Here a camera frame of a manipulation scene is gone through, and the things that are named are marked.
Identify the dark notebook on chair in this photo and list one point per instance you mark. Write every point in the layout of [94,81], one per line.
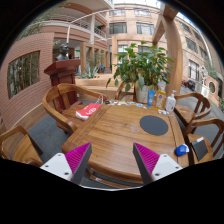
[199,148]

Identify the dark bust statue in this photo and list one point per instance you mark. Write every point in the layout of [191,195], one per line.
[64,49]

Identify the blue computer mouse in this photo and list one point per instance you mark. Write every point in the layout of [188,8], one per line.
[181,150]

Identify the wooden chair left front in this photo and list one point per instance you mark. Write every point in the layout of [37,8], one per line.
[17,145]

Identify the round dark mouse pad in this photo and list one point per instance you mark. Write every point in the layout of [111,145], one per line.
[154,125]

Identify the red wooden pedestal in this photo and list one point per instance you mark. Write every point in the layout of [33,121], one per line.
[62,72]

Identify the red and white bag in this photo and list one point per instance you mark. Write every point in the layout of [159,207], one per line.
[87,111]

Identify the potted green plant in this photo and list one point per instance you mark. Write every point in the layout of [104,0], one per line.
[143,71]

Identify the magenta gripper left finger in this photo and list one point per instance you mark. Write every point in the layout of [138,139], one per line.
[70,166]

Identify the wooden chair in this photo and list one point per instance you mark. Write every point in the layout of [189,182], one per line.
[17,145]
[215,127]
[199,107]

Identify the yellow bottle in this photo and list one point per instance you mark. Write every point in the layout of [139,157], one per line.
[161,94]

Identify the blue tube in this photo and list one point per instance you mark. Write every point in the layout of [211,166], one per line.
[151,94]

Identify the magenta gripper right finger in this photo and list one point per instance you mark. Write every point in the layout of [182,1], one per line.
[153,166]

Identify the white pump bottle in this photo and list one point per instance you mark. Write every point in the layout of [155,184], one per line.
[170,102]

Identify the wooden table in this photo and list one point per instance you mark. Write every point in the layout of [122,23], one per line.
[113,129]

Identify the wooden chair right front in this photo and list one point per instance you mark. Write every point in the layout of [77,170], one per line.
[215,127]

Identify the wooden chair right back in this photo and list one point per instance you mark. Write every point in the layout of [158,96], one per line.
[199,107]

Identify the wooden armchair left back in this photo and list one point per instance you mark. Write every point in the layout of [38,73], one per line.
[67,120]

